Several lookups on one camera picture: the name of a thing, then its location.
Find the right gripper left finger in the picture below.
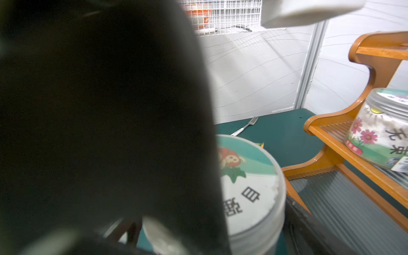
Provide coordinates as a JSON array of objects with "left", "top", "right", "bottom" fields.
[{"left": 105, "top": 217, "right": 142, "bottom": 247}]

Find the white handled fork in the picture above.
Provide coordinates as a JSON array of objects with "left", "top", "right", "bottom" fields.
[{"left": 231, "top": 116, "right": 259, "bottom": 137}]

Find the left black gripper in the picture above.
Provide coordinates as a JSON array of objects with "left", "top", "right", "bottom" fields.
[{"left": 1, "top": 1, "right": 231, "bottom": 255}]

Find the orange wooden tiered shelf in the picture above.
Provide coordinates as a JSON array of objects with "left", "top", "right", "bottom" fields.
[{"left": 283, "top": 31, "right": 408, "bottom": 255}]

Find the flower label seed jar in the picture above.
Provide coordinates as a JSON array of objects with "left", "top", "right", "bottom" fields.
[{"left": 344, "top": 88, "right": 408, "bottom": 173}]

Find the orange fruit label jar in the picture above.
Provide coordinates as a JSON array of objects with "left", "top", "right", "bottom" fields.
[{"left": 141, "top": 134, "right": 288, "bottom": 255}]

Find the orange patterned bowl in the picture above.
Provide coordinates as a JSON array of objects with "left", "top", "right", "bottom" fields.
[{"left": 183, "top": 4, "right": 212, "bottom": 30}]

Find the white wire basket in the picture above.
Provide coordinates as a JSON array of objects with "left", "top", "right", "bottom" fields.
[{"left": 178, "top": 1, "right": 267, "bottom": 36}]

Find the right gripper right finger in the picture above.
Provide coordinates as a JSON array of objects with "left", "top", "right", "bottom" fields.
[{"left": 284, "top": 196, "right": 356, "bottom": 255}]

